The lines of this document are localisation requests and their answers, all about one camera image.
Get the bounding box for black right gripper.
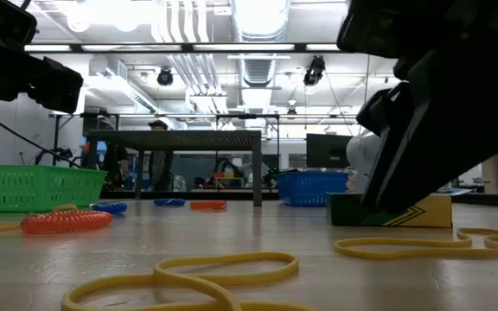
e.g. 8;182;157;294
355;0;498;215

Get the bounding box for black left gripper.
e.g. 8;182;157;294
0;25;85;116

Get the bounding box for crayon box with blue print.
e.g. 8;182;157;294
325;192;453;229

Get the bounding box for red spiral wrist coil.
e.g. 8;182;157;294
189;200;228;212
19;210;114;236

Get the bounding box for blue spiral wrist coil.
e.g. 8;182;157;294
89;201;128;215
153;197;187;207

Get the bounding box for white spot lamp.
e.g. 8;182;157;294
346;131;384;194

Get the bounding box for black monitor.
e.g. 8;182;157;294
305;132;354;170

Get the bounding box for blue plastic basket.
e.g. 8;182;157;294
274;171;349;207

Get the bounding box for green plastic basket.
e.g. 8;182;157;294
0;164;108;213

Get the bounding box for person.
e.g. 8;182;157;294
147;119;175;192
101;142;131;191

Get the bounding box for grey perforated metal shelf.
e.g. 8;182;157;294
85;129;264;207

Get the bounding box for colourful small bins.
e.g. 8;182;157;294
212;171;246;181

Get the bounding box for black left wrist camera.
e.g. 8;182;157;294
0;0;38;47

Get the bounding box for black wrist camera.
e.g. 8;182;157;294
0;0;38;47
336;0;457;60

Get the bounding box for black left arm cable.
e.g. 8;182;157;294
0;106;81;169

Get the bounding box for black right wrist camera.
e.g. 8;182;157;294
336;0;457;60

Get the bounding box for black ceiling light rail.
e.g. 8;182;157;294
23;41;345;55

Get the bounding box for black aluminium table frame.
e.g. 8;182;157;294
99;188;498;209

